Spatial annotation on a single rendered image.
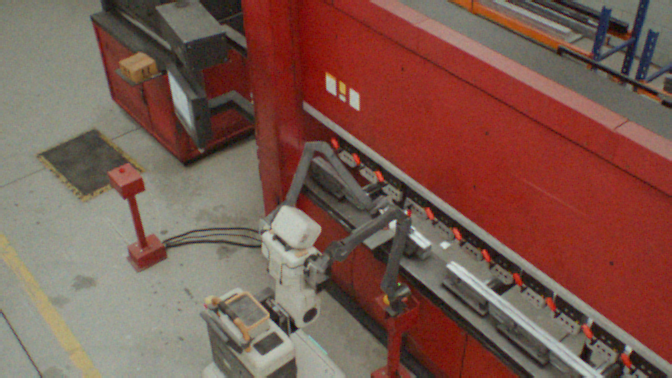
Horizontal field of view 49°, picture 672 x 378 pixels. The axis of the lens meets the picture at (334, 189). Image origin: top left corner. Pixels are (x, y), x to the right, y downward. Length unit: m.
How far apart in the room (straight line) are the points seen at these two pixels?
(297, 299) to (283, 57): 1.38
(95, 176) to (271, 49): 2.72
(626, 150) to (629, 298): 0.68
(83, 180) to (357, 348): 2.86
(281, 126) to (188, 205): 1.72
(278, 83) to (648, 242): 2.29
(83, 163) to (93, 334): 1.93
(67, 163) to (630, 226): 4.92
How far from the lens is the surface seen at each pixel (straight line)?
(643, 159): 2.84
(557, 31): 5.32
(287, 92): 4.41
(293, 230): 3.69
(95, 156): 6.72
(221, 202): 5.97
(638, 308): 3.24
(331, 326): 5.00
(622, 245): 3.11
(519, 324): 3.85
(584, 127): 2.94
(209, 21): 4.29
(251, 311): 3.92
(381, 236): 4.14
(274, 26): 4.16
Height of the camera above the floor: 3.88
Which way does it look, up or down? 40 degrees down
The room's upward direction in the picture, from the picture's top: 1 degrees counter-clockwise
